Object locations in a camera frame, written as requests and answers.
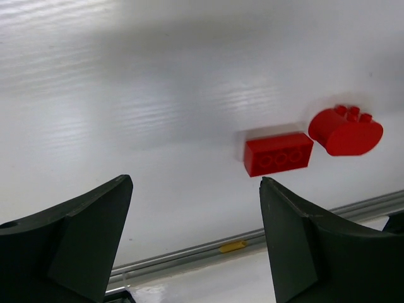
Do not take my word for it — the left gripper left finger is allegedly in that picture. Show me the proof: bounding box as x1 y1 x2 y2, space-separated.
1 175 133 302

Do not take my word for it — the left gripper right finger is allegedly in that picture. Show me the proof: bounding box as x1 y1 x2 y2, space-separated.
259 177 403 302

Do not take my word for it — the red long lego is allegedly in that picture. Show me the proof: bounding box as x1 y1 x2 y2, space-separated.
244 133 314 177

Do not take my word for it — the red arch lego brick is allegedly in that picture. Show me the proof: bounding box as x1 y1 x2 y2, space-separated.
308 105 384 157

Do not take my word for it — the aluminium rail front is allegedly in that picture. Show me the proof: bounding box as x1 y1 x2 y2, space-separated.
107 190 403 292

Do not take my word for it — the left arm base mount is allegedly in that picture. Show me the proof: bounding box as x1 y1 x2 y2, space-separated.
104 290 136 303

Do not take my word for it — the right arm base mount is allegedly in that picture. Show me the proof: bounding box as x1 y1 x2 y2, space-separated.
383 211 404 234

